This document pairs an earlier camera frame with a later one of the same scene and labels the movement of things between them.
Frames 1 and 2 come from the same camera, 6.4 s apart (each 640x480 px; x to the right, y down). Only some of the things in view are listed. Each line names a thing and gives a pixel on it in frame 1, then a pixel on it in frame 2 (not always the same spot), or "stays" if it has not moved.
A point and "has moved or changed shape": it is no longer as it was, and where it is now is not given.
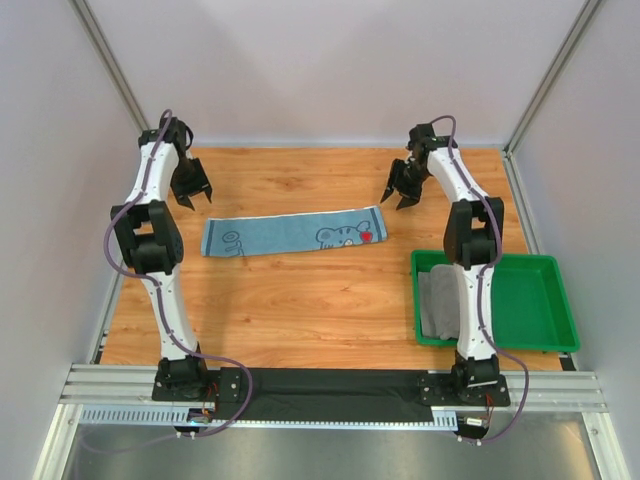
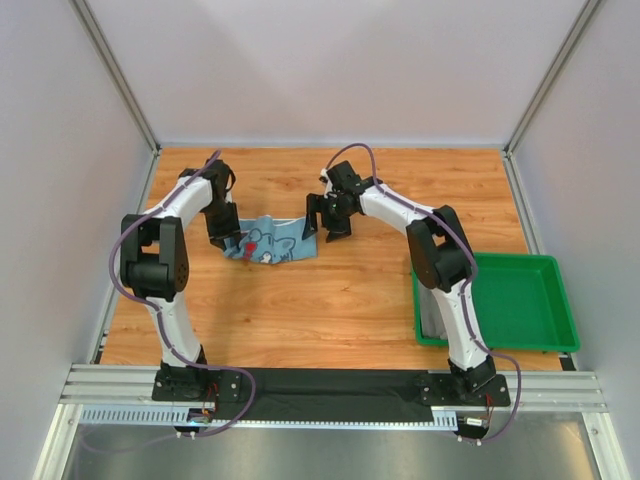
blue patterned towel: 290,233 has moved or changed shape
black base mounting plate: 324,394 stays
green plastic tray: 529,306 stays
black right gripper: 404,180 to 325,211
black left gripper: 190,181 to 223,235
